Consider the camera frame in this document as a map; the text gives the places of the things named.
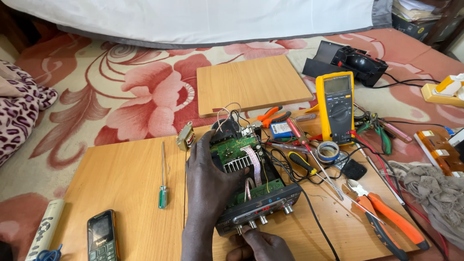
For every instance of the person's right hand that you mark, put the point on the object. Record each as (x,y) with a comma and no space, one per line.
(264,250)

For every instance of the person's left hand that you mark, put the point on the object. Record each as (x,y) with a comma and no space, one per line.
(205,181)

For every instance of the black amplifier unit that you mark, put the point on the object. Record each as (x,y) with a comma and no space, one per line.
(264,203)

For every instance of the small metal transformer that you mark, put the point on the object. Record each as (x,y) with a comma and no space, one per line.
(185,137)

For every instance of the wooden board with tools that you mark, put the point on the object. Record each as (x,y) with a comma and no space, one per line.
(337,232)

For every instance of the large wooden board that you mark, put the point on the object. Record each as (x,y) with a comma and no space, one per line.
(123,181)

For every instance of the blue battery pack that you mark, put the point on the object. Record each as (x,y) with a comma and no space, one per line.
(282,129)

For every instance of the small wooden board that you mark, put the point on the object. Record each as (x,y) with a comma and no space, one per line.
(250,85)

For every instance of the roll of tape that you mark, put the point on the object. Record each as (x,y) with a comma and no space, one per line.
(328,152)

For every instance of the black orange mobile phone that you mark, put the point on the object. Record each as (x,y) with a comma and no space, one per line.
(102,237)

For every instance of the red floral carpet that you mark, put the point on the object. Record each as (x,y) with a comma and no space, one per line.
(127,94)

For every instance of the black brush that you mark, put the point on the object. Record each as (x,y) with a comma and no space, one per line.
(354,169)

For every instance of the thin white rod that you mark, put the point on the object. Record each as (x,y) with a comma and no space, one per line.
(380,174)

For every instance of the red multimeter test lead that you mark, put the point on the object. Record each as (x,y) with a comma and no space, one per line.
(384,170)

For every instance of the yellow digital multimeter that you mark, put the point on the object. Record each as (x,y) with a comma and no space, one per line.
(335,105)

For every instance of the white bed sheet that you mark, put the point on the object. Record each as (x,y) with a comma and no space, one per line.
(203,18)

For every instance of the white remote control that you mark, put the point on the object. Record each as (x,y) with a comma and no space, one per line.
(45,232)

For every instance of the grey cloth rag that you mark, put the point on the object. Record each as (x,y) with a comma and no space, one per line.
(435,195)

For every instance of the black plastic device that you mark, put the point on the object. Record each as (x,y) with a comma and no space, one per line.
(357,65)

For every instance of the leopard print blanket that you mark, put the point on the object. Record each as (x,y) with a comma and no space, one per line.
(18,108)

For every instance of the orange power strip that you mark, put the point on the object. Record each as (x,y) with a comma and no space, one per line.
(440,154)

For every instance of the yellow white plastic device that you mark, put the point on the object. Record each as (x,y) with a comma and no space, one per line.
(444,90)

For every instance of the carton with papers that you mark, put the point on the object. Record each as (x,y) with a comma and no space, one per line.
(413,16)

